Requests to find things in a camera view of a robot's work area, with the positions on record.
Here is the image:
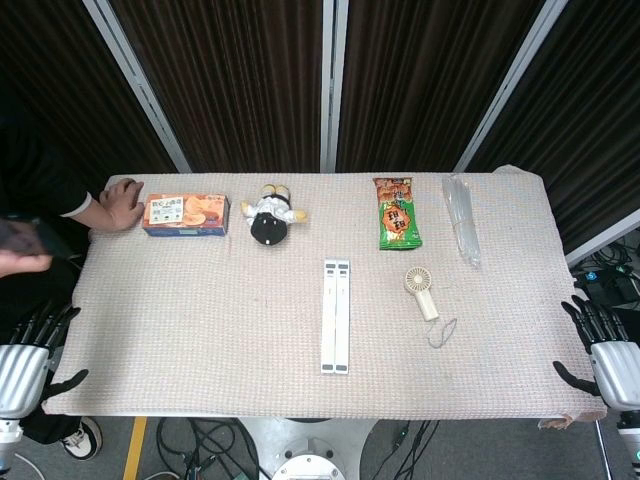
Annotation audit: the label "orange biscuit box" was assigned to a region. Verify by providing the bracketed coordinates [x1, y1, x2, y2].
[141, 193, 232, 238]

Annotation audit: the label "thin black wire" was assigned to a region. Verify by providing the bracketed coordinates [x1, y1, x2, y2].
[426, 318, 459, 349]

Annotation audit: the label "black power adapter box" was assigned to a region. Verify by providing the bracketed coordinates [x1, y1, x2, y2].
[579, 269, 640, 306]

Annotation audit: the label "person in black clothes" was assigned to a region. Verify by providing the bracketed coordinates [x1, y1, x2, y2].
[0, 89, 104, 446]

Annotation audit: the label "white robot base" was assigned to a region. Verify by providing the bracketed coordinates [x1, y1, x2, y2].
[234, 417, 381, 480]

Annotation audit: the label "plush doll with black hair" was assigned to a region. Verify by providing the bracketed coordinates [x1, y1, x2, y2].
[240, 183, 310, 247]

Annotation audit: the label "yellow floor tape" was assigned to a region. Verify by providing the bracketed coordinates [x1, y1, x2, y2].
[122, 416, 149, 480]

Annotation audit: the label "white long flat box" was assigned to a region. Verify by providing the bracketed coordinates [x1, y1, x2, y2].
[319, 258, 352, 375]

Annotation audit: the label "black floor cables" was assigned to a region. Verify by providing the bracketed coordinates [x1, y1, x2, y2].
[155, 417, 261, 480]

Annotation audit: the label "white handheld fan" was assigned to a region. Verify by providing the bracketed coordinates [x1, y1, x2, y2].
[403, 266, 441, 322]

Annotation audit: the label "clear plastic wrapped bundle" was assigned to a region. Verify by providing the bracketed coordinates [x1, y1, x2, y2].
[441, 173, 483, 269]

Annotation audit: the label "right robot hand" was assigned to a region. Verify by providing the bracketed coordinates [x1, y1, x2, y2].
[551, 294, 640, 411]

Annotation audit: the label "black and white sneaker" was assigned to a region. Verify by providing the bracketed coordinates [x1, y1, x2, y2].
[61, 417, 104, 461]

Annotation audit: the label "orange and green snack bag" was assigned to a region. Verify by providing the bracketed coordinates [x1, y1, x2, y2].
[372, 176, 424, 252]

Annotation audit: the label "person's hand on table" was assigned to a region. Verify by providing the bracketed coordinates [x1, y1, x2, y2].
[87, 177, 146, 233]

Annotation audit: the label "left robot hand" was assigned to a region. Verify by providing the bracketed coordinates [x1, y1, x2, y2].
[0, 300, 90, 419]

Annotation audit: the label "beige woven table cloth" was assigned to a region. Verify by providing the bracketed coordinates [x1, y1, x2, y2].
[41, 166, 608, 431]

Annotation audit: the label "person's hand holding phone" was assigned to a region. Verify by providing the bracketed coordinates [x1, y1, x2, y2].
[0, 249, 53, 278]

